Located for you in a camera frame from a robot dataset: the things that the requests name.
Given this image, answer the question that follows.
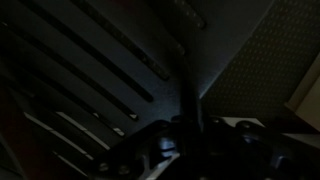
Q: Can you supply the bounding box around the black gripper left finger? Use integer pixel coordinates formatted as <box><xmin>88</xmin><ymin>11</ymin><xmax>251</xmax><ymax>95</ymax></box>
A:
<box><xmin>88</xmin><ymin>114</ymin><xmax>199</xmax><ymax>180</ymax></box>

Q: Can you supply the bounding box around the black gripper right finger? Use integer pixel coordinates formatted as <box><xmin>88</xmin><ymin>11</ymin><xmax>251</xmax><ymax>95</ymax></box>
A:
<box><xmin>198</xmin><ymin>115</ymin><xmax>320</xmax><ymax>180</ymax></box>

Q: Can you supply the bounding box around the black slatted office chair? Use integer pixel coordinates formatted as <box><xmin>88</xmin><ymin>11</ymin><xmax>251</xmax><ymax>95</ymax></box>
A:
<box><xmin>0</xmin><ymin>0</ymin><xmax>275</xmax><ymax>180</ymax></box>

